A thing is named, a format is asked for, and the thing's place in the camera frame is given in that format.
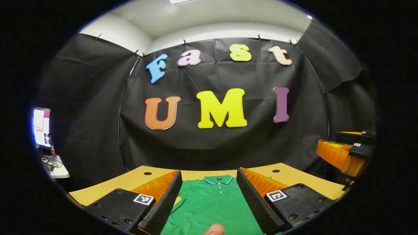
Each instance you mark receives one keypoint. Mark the black backdrop cloth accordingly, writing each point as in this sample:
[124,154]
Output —
[228,143]

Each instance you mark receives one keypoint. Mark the white side table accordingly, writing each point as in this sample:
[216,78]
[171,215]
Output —
[60,169]

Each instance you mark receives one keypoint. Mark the computer monitor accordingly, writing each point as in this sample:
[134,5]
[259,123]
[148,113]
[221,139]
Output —
[41,127]

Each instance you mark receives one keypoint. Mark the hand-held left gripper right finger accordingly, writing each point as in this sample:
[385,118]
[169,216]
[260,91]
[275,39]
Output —
[258,205]

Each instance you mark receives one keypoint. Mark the red bottle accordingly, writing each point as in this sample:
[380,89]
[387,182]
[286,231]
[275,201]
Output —
[52,148]

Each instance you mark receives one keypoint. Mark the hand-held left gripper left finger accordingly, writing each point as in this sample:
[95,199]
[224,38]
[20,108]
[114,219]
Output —
[163,205]

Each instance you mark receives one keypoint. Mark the ceiling light panel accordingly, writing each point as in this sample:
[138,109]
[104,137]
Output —
[179,1]

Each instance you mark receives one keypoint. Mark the green T-shirt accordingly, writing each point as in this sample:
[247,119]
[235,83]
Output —
[212,205]

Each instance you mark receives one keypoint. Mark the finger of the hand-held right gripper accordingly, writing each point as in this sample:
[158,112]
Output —
[339,155]
[367,136]

